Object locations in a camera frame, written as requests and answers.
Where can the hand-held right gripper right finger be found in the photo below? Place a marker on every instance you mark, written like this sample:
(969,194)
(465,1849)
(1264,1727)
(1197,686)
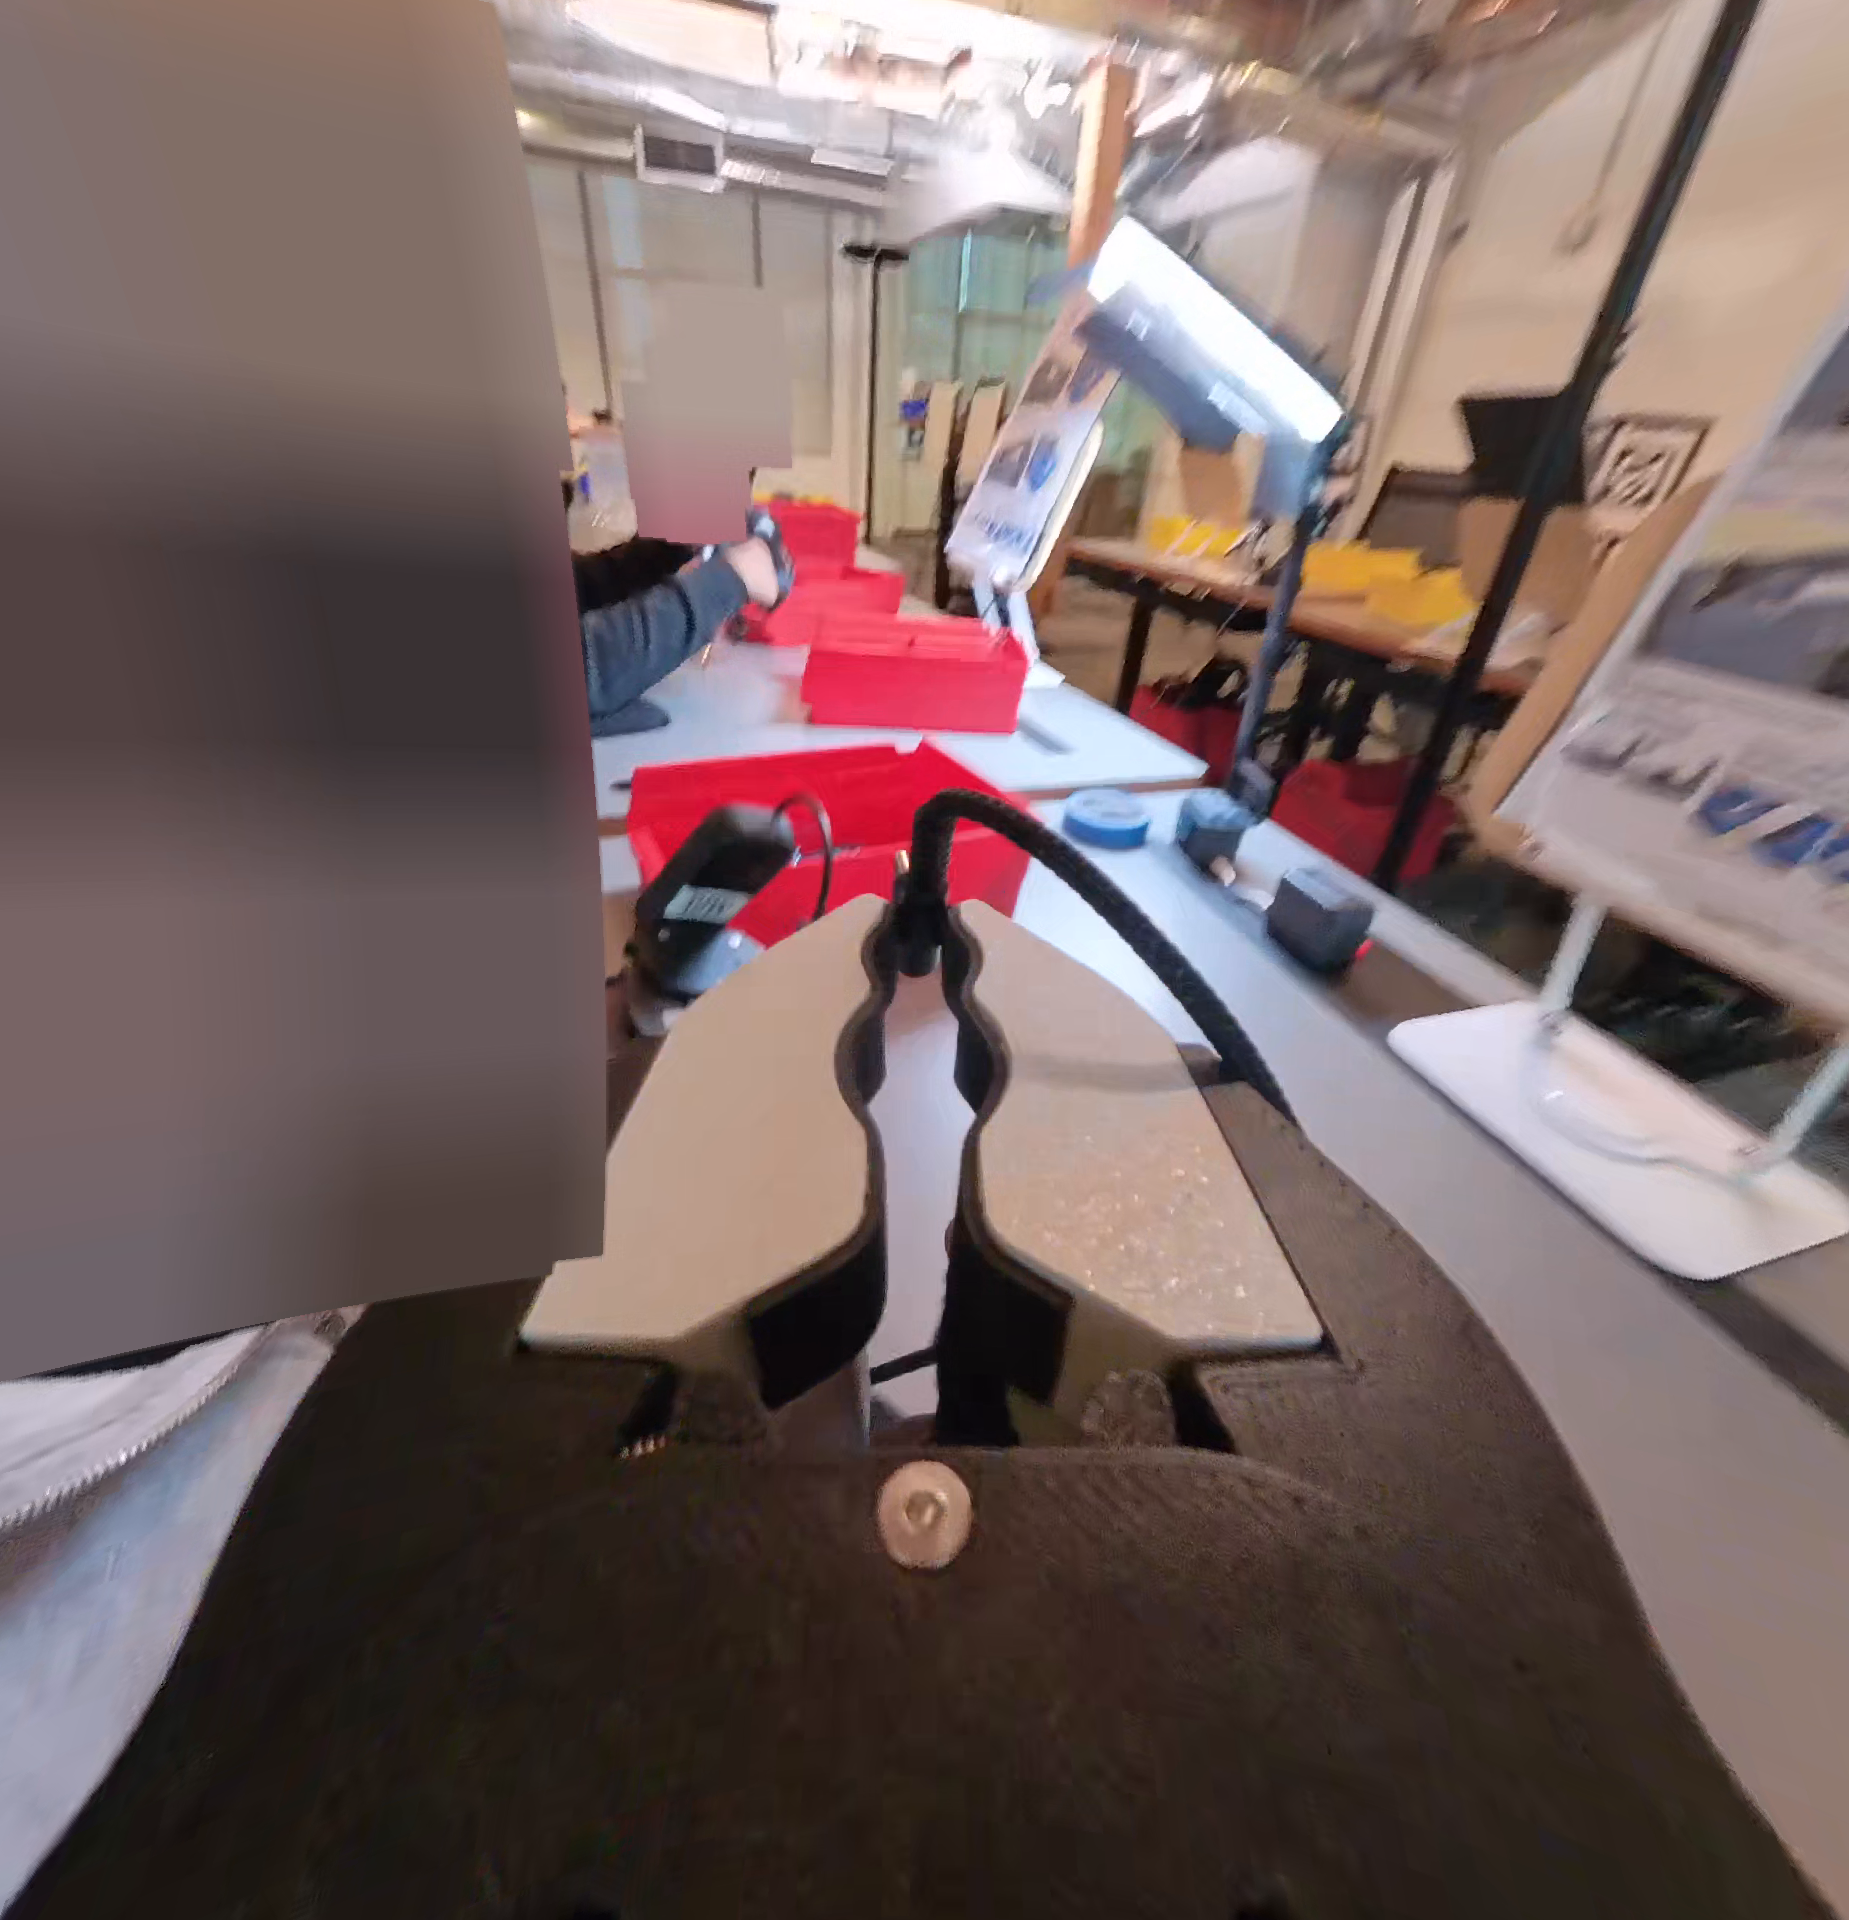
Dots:
(1119,1185)

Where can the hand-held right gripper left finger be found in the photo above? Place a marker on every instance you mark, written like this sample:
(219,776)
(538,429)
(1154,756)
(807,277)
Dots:
(744,1155)

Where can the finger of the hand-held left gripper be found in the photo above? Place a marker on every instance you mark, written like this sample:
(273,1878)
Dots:
(706,967)

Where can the dark grey usb hub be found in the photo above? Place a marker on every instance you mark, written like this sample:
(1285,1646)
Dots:
(714,856)

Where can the another person's forearm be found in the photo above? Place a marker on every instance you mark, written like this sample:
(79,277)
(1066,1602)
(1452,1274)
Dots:
(655,630)

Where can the red plastic bin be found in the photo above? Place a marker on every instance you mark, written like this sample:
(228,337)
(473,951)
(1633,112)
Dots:
(834,599)
(909,683)
(863,795)
(812,533)

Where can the dark grey charger box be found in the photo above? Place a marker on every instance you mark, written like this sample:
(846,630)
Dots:
(1322,920)

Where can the blue tape roll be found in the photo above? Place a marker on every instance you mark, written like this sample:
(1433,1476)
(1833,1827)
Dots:
(1075,833)

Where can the red bins under table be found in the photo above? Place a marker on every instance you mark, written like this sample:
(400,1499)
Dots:
(1359,817)

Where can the instruction sign on white stand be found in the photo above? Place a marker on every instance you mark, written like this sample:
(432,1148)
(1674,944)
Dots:
(1021,466)
(1734,675)

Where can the wooden table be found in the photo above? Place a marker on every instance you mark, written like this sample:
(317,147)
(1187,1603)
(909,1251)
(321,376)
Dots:
(1239,593)

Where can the row of yellow bins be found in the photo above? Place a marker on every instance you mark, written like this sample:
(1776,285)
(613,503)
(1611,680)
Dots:
(1374,577)

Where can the black desk lamp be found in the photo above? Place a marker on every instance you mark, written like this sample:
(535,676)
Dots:
(1209,337)

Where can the person in grey hoodie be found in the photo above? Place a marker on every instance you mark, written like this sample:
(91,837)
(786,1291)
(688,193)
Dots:
(68,1622)

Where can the black stand pole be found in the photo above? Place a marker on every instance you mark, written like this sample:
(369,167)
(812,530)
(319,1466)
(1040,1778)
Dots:
(1566,451)

